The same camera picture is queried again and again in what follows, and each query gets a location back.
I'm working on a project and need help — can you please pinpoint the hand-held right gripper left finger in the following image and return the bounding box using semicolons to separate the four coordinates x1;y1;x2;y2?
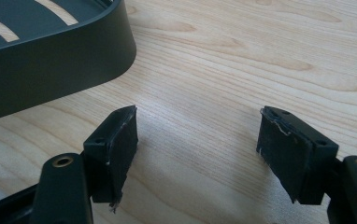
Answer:
82;105;139;215

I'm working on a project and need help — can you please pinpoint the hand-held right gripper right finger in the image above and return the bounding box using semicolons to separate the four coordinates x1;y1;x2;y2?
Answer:
256;105;340;205

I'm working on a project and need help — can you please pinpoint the dark grey metal corner shelf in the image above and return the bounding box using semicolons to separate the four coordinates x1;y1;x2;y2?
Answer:
0;0;137;124

